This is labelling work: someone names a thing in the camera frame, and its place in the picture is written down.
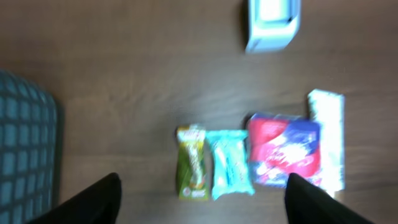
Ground white barcode scanner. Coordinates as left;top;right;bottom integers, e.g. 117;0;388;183
245;0;302;54

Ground grey plastic mesh basket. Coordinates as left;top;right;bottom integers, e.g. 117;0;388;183
1;70;57;224

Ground teal wipes packet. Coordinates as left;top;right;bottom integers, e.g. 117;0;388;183
206;129;255;200

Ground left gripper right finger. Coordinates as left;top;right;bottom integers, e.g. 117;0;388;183
284;173;372;224

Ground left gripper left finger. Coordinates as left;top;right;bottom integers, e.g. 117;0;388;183
29;172;122;224

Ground white tube with gold cap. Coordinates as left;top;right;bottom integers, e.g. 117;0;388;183
307;89;345;197

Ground red purple pad package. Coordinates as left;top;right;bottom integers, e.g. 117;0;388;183
247;113;322;188

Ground green juice carton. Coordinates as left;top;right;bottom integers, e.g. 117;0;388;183
176;124;209;201

